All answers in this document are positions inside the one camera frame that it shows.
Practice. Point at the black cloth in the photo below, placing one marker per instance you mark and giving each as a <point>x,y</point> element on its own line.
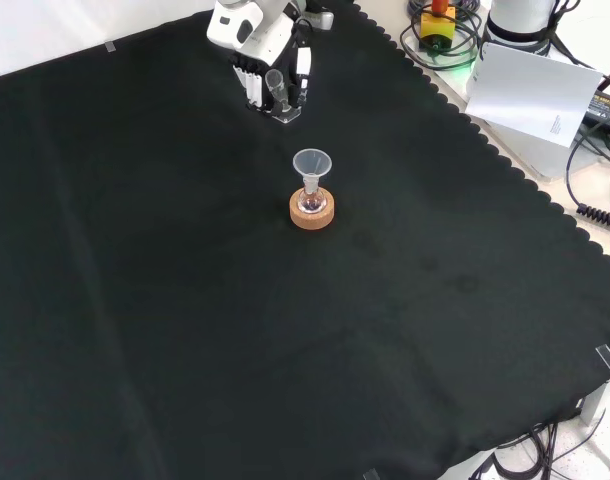
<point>185,300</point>

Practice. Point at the round-bottom glass flask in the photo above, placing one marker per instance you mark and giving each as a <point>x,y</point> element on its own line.
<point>312,202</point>

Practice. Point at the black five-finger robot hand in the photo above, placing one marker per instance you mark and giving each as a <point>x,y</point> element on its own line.
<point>303,62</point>

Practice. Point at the grey metal bracket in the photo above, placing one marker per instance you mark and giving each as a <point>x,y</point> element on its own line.
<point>597,402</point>

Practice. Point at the clear glass graduated cylinder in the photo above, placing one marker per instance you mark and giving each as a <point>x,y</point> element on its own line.
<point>274,80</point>

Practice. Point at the pale board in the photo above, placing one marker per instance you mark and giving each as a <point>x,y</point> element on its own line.
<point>530,95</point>

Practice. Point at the yellow stop button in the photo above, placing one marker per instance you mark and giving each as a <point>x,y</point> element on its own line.
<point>437,25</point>

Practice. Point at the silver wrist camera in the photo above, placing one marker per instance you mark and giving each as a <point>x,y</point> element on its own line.
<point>321,20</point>

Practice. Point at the clear plastic funnel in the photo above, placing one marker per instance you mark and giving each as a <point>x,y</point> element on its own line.
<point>312,162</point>

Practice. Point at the black power adapter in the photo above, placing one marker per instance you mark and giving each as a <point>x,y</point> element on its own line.
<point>607,107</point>

